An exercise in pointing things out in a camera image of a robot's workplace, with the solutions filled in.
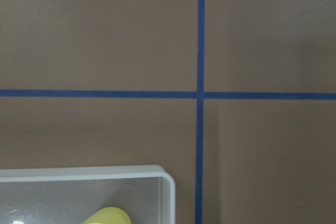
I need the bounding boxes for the yellow plastic cup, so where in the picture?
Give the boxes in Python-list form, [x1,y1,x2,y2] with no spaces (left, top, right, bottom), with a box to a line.
[82,207,132,224]

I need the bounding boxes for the clear plastic bin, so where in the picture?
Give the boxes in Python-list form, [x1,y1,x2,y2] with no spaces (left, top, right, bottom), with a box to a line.
[1,165,176,223]

